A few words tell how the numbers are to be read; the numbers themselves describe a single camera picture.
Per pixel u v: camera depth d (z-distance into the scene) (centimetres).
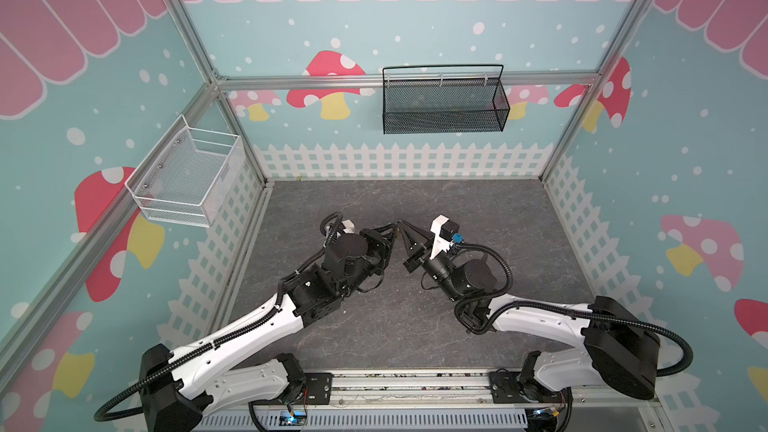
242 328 44
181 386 39
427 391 76
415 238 63
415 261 60
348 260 49
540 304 51
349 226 67
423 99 96
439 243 59
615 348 42
